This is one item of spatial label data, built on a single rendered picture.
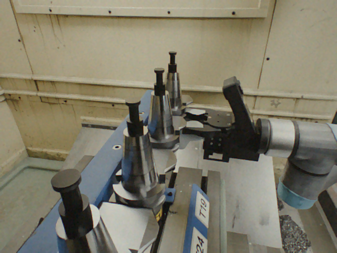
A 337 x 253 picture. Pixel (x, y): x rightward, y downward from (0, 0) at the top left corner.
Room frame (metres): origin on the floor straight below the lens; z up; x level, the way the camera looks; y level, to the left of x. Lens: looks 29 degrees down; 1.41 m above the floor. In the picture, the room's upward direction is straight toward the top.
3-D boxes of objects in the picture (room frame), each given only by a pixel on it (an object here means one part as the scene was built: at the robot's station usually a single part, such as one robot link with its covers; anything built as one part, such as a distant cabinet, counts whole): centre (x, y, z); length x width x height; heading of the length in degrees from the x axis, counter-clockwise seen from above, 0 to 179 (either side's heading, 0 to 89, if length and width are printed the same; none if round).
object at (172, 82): (0.42, 0.00, 1.26); 0.04 x 0.04 x 0.07
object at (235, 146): (0.40, -0.13, 1.16); 0.12 x 0.08 x 0.09; 79
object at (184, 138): (0.38, -0.02, 1.17); 0.09 x 0.03 x 0.06; 93
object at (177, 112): (0.42, 0.00, 1.21); 0.06 x 0.06 x 0.03
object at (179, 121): (0.37, 0.01, 1.21); 0.07 x 0.05 x 0.01; 79
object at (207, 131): (0.38, -0.06, 1.19); 0.09 x 0.05 x 0.02; 93
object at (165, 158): (0.26, 0.03, 1.21); 0.07 x 0.05 x 0.01; 79
